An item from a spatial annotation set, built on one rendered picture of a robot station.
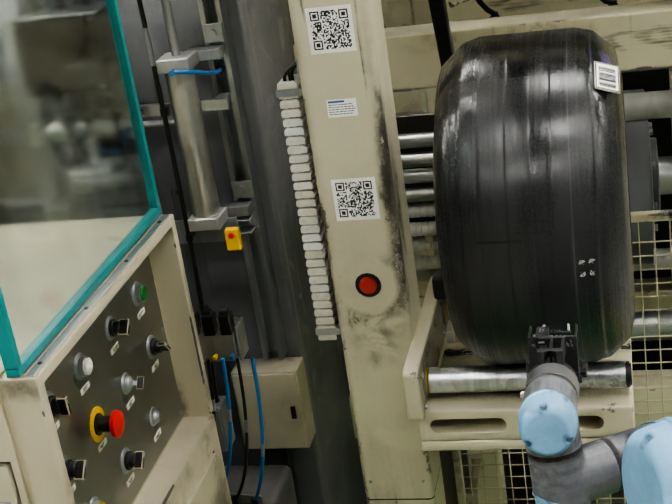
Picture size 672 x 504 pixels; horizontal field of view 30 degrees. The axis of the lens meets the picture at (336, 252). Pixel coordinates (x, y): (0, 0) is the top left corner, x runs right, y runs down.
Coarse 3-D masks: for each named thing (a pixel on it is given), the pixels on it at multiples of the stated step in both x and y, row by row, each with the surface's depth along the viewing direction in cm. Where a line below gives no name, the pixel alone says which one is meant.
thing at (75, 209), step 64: (0, 0) 156; (64, 0) 174; (0, 64) 155; (64, 64) 173; (128, 64) 193; (0, 128) 154; (64, 128) 171; (128, 128) 193; (0, 192) 153; (64, 192) 170; (128, 192) 192; (0, 256) 152; (64, 256) 169; (0, 320) 151; (64, 320) 167
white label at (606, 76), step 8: (600, 64) 192; (608, 64) 193; (600, 72) 191; (608, 72) 191; (616, 72) 192; (600, 80) 190; (608, 80) 190; (616, 80) 191; (600, 88) 189; (608, 88) 189; (616, 88) 189
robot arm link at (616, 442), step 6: (642, 426) 170; (618, 432) 173; (624, 432) 172; (630, 432) 171; (600, 438) 172; (606, 438) 171; (612, 438) 171; (618, 438) 171; (624, 438) 171; (612, 444) 170; (618, 444) 170; (624, 444) 170; (612, 450) 169; (618, 450) 169; (618, 456) 169; (618, 462) 168
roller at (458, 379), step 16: (432, 368) 215; (448, 368) 214; (464, 368) 213; (480, 368) 212; (496, 368) 212; (512, 368) 211; (592, 368) 207; (608, 368) 207; (624, 368) 206; (432, 384) 213; (448, 384) 213; (464, 384) 212; (480, 384) 211; (496, 384) 211; (512, 384) 210; (592, 384) 207; (608, 384) 207; (624, 384) 206
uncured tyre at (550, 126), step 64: (448, 64) 204; (512, 64) 195; (576, 64) 192; (448, 128) 192; (512, 128) 188; (576, 128) 186; (448, 192) 190; (512, 192) 187; (576, 192) 184; (448, 256) 193; (512, 256) 188; (576, 256) 186; (512, 320) 195; (576, 320) 193
